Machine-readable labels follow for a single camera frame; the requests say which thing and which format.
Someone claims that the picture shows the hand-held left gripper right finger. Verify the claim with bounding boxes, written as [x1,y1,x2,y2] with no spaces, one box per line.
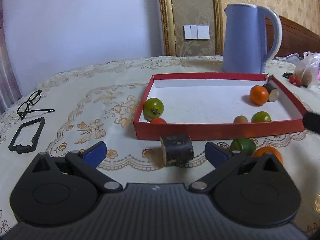
[189,141,288,194]

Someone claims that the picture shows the patterned pink curtain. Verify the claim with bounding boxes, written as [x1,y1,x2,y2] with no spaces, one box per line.
[0,7,22,114]

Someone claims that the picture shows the small dark sugarcane piece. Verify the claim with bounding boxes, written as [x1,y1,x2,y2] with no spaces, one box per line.
[263,83,280,103]

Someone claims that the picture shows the small green tomato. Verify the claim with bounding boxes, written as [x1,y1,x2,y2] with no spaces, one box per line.
[251,111,272,123]

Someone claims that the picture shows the large dark sugarcane piece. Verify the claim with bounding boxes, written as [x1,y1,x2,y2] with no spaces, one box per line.
[159,134,194,167]

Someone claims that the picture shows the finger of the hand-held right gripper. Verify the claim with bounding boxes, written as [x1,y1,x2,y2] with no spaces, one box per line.
[302,112,320,133]

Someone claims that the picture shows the white wall light switch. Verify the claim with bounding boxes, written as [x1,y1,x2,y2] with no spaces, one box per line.
[184,25,210,40]

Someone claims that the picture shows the blue electric kettle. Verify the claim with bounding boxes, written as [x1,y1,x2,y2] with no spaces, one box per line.
[221,3,283,74]

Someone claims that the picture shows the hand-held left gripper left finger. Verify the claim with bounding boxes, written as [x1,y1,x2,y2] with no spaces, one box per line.
[24,141,123,194]

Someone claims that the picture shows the black plastic frame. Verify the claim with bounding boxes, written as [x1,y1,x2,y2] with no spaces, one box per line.
[8,117,46,153]

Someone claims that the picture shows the wooden headboard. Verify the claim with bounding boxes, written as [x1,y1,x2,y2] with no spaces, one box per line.
[265,15,320,58]

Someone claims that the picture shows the large green tomato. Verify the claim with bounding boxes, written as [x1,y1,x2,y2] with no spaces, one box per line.
[143,98,165,120]

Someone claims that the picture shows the green citrus fruit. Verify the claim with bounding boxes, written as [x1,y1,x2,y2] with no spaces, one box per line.
[229,138,257,157]

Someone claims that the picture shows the black eyeglasses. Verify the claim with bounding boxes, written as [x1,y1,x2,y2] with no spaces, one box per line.
[17,89,55,120]

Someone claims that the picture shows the gold wall panel frame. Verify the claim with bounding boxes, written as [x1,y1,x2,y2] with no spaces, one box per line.
[157,0,224,56]

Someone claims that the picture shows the red shallow cardboard box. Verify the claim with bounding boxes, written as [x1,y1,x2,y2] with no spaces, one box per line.
[133,72,308,141]

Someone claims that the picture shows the clear plastic bag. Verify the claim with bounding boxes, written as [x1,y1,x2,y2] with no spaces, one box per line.
[294,52,320,88]

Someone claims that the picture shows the orange mandarin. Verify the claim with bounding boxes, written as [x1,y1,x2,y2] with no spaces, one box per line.
[252,146,283,165]
[249,85,269,106]

